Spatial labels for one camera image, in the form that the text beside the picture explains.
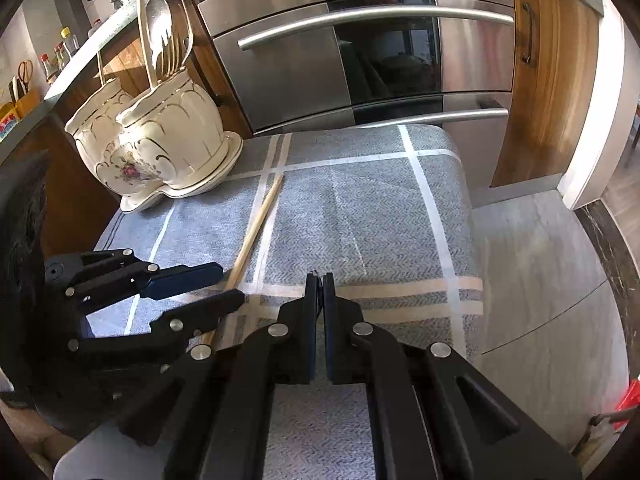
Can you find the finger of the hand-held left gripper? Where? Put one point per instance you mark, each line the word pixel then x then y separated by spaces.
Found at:
pixel 180 280
pixel 210 307

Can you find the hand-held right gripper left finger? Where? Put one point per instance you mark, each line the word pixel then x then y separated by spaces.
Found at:
pixel 312 330

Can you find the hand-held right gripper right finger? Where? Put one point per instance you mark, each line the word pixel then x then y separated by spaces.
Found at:
pixel 330 330

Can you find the cream floral ceramic utensil holder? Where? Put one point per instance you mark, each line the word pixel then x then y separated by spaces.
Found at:
pixel 185 125

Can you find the large steel spoon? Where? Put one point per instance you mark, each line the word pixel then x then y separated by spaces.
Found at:
pixel 160 15

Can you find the dark wooden base cabinet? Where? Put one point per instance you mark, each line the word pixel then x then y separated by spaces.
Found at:
pixel 75 200

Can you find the grey plaid tablecloth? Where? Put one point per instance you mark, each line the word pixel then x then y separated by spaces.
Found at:
pixel 375 210

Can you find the colourful packet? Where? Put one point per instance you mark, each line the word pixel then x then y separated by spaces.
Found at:
pixel 7 120

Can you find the yellow knife block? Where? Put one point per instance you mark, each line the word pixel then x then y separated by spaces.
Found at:
pixel 27 104

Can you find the red-capped sauce bottle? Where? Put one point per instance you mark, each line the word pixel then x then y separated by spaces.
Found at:
pixel 61 57
pixel 49 70

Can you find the wooden cabinet beside oven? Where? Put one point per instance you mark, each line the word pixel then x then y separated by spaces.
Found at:
pixel 210 60

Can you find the gold fork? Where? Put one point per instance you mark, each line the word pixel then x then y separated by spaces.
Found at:
pixel 179 52

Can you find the dark stone countertop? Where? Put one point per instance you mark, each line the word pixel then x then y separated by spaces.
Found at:
pixel 80 62

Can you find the stainless steel built-in oven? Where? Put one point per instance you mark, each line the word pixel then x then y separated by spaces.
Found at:
pixel 280 75

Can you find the yellow-capped bottle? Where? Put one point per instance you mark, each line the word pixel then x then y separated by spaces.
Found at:
pixel 70 42

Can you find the stainless steel drawer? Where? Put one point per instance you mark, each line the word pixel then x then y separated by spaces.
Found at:
pixel 465 102

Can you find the wooden cabinet door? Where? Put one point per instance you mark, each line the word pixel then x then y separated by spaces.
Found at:
pixel 545 110

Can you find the red object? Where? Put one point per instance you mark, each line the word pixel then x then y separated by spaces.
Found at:
pixel 630 405

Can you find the wooden table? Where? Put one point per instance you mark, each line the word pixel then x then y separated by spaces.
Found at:
pixel 636 125

